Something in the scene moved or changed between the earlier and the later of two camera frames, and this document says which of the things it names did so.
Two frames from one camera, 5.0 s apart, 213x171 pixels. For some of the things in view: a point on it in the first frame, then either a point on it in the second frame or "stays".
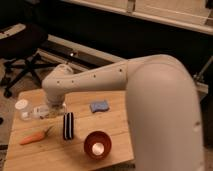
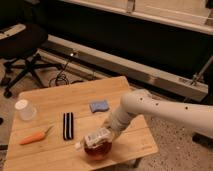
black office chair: x=19 y=41 stays
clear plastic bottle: x=44 y=111 to x=94 y=139
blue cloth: x=99 y=106 stays
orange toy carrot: x=35 y=136 stays
